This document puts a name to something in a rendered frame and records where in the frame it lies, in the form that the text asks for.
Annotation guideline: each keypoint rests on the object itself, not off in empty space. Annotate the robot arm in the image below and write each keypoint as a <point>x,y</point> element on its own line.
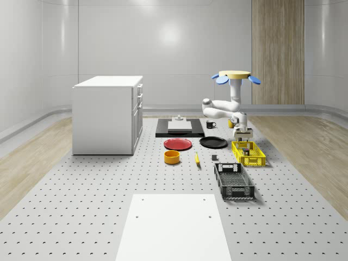
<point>220,107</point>

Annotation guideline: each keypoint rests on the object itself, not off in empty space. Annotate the black stove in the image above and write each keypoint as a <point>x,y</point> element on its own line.
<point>163,129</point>

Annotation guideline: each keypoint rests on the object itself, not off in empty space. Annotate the banana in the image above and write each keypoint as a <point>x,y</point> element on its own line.
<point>197,159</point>

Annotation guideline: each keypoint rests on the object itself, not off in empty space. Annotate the puzzle cube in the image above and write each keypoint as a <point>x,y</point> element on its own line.
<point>246,151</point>

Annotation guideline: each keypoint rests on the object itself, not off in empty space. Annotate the black mug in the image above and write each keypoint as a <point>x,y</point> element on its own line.
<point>209,124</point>

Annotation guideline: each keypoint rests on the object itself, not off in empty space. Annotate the dark grey basket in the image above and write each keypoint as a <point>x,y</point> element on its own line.
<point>234,181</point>

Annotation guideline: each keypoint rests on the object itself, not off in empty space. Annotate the red plate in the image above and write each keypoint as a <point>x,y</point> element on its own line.
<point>178,143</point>

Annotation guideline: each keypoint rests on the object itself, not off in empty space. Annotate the white cabinet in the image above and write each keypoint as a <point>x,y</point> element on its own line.
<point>104,117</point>

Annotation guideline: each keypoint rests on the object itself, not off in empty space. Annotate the yellow mug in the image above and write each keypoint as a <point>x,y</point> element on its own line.
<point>230,124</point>

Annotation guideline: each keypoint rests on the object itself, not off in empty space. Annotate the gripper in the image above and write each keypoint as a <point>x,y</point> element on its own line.
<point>243,134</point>

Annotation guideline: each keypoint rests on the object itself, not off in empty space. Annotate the yellow basket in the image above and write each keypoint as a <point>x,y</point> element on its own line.
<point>251,159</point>

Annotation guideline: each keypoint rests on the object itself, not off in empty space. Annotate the grey cube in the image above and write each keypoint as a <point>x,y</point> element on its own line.
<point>214,157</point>

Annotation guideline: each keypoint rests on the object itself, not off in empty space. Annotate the yellow bowl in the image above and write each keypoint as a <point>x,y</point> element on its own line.
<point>171,157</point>

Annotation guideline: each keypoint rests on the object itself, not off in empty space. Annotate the black plate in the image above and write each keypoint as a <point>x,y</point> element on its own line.
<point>213,142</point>

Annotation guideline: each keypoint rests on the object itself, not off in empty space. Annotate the white board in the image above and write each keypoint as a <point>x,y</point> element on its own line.
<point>173,228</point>

